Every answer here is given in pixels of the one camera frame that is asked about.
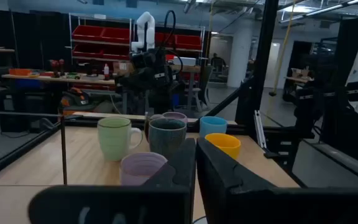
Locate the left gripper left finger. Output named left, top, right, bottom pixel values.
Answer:
left=28, top=138, right=196, bottom=224

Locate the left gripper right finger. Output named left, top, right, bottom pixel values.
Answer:
left=196, top=138, right=358, bottom=224

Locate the dark green speckled mug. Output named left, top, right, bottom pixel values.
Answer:
left=144, top=114, right=188, bottom=160

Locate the orange yellow mug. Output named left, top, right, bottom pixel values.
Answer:
left=204, top=133, right=242, bottom=161

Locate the purple ribbed mug white handle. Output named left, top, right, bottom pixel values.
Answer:
left=119, top=151, right=168, bottom=187

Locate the lavender bulbous ribbed mug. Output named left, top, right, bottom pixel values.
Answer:
left=162, top=111, right=188, bottom=125

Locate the light green mug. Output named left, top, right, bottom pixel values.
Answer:
left=97, top=116, right=144, bottom=162

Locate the red plastic storage bin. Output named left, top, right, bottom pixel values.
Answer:
left=175, top=34, right=203, bottom=51
left=72, top=25, right=105, bottom=42
left=155, top=32, right=177, bottom=48
left=102, top=45, right=131, bottom=61
left=72, top=43, right=104, bottom=58
left=101, top=27, right=131, bottom=44

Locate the white box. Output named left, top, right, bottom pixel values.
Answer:
left=172, top=56, right=198, bottom=67

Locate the metal shelving rack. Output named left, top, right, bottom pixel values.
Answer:
left=68, top=12, right=135, bottom=63
left=154, top=23, right=206, bottom=62

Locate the light blue mug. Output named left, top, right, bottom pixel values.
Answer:
left=199, top=116, right=228, bottom=139

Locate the orange shop vacuum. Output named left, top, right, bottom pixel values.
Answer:
left=59, top=86, right=91, bottom=110

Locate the person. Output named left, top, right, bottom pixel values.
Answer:
left=209, top=52, right=227, bottom=75

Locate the wooden workbench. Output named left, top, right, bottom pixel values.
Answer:
left=1, top=73, right=117, bottom=86

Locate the white round pillar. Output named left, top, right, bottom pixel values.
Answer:
left=227, top=23, right=255, bottom=89

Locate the black background robot station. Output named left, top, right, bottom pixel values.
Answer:
left=293, top=79, right=358, bottom=138

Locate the blue storage tub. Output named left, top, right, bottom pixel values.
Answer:
left=15, top=79, right=42, bottom=90

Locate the black cabinet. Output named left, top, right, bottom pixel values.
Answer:
left=0, top=88, right=62, bottom=133

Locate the orange tray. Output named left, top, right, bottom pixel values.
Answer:
left=9, top=68, right=33, bottom=77

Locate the black curtain partition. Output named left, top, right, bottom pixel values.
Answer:
left=0, top=8, right=71, bottom=74

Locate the cardboard box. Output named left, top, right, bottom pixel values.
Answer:
left=291, top=67, right=311, bottom=79

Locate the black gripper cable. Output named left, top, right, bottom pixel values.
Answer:
left=162, top=9, right=185, bottom=75

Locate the silver aluminium bracket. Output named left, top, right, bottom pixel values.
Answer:
left=253, top=110, right=267, bottom=149

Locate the black aluminium rig frame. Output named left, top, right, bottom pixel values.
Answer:
left=0, top=0, right=358, bottom=190

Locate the yellow hanging strap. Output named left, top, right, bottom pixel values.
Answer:
left=268, top=0, right=296, bottom=97

